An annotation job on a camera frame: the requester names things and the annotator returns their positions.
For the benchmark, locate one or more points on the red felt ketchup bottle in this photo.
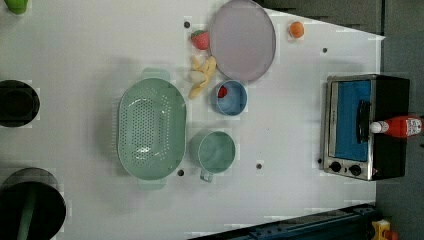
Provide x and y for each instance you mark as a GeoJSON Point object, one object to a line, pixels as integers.
{"type": "Point", "coordinates": [398, 127]}

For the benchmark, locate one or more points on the black toaster oven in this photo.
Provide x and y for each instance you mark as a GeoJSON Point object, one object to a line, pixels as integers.
{"type": "Point", "coordinates": [352, 104]}

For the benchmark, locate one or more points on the blue bowl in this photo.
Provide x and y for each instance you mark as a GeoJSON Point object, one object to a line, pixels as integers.
{"type": "Point", "coordinates": [234, 103]}

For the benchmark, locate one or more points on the small red toy in bowl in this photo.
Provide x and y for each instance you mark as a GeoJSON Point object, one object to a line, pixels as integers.
{"type": "Point", "coordinates": [222, 92]}

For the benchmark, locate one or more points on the green mug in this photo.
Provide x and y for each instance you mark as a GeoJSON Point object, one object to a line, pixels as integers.
{"type": "Point", "coordinates": [213, 152]}

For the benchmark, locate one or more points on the yellow toy banana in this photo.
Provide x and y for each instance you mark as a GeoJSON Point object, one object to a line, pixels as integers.
{"type": "Point", "coordinates": [201, 75]}

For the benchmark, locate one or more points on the green colander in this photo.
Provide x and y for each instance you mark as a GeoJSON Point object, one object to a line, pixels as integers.
{"type": "Point", "coordinates": [151, 129]}

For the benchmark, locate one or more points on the red toy strawberry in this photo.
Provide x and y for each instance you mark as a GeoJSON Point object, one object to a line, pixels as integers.
{"type": "Point", "coordinates": [200, 39]}

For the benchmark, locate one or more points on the large lilac plate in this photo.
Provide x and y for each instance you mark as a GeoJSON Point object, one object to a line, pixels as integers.
{"type": "Point", "coordinates": [242, 40]}

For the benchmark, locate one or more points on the orange toy fruit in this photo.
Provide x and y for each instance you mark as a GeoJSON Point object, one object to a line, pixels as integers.
{"type": "Point", "coordinates": [296, 30]}

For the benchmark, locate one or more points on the black cylinder cup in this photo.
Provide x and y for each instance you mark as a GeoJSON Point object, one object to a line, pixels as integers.
{"type": "Point", "coordinates": [50, 207]}

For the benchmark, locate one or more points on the green spatula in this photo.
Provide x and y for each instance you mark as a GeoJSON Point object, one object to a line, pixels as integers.
{"type": "Point", "coordinates": [27, 214]}

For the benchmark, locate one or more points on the blue metal frame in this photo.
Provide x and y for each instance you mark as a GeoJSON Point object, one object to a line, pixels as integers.
{"type": "Point", "coordinates": [350, 223]}

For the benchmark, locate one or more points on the black post on table edge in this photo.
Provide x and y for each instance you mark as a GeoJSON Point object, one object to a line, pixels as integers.
{"type": "Point", "coordinates": [19, 103]}

